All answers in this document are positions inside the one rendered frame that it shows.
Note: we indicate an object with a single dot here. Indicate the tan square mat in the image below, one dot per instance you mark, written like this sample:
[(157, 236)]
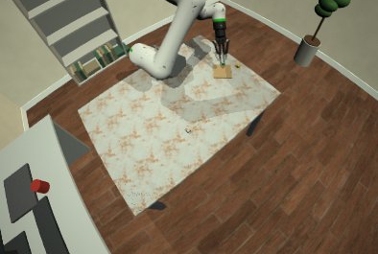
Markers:
[(220, 71)]

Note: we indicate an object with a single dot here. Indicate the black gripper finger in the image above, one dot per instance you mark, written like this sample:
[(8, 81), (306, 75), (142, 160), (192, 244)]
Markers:
[(225, 50), (220, 52)]

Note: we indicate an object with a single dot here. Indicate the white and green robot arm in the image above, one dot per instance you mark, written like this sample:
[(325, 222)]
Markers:
[(159, 64)]

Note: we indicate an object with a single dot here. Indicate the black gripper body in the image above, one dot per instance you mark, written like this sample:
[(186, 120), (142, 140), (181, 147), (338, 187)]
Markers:
[(220, 34)]

